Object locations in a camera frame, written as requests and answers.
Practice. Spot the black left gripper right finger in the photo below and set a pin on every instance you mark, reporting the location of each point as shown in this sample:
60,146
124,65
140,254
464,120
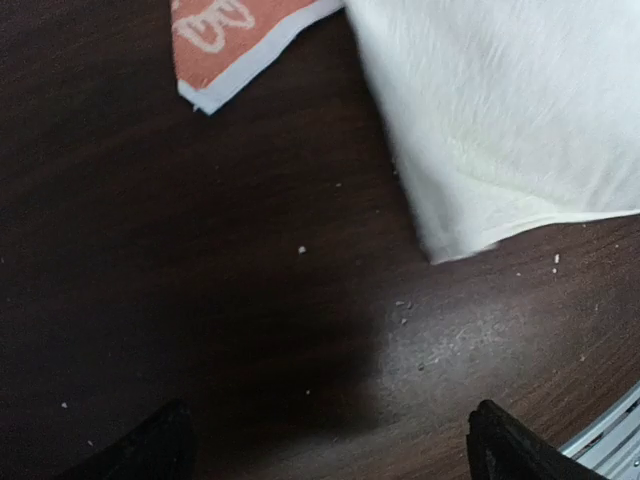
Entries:
500,447

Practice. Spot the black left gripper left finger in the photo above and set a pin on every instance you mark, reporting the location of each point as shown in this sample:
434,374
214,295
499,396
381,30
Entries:
163,446

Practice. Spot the white towel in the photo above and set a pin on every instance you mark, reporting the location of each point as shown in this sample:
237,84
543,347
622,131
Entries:
505,116

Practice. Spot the orange patterned towel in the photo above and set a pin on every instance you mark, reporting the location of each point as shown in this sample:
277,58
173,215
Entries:
220,46

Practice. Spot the aluminium front rail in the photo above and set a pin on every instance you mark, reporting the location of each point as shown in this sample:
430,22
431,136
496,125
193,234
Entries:
610,445

